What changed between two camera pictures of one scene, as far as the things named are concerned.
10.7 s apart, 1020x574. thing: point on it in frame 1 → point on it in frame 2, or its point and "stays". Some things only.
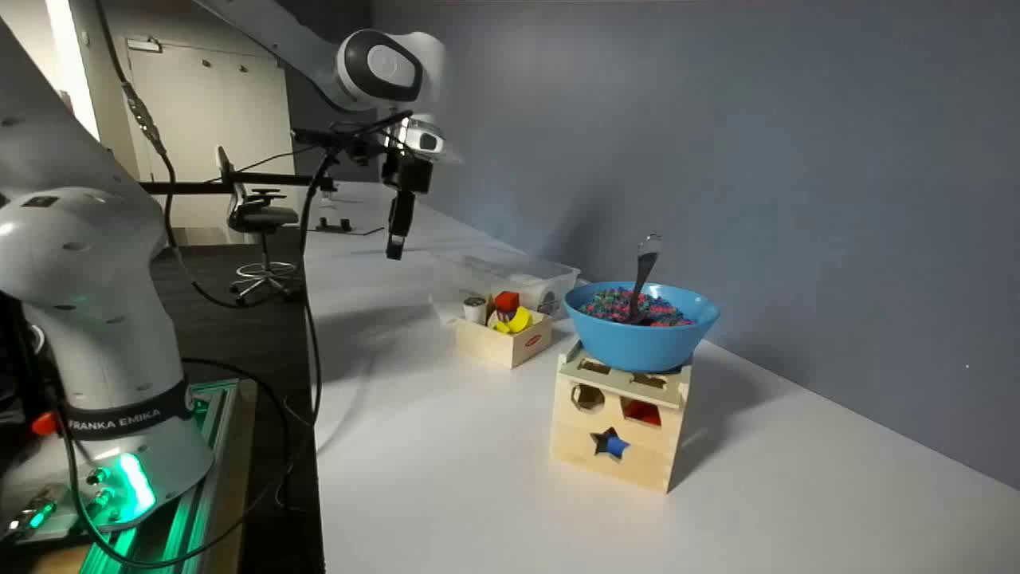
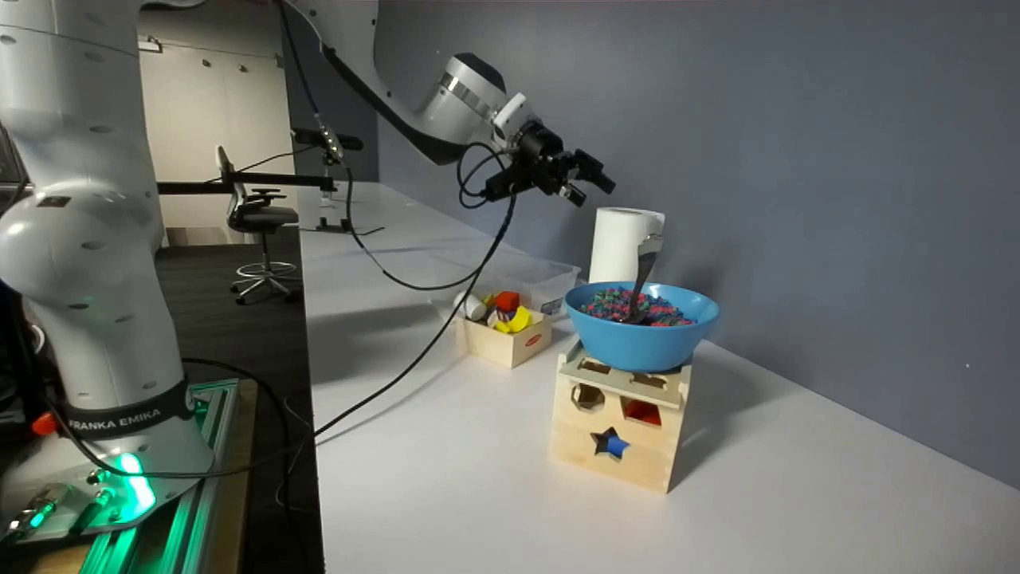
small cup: x=473 y=307 stays
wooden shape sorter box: x=619 y=422 stays
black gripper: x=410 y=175 → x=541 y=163
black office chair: x=261 y=219 stays
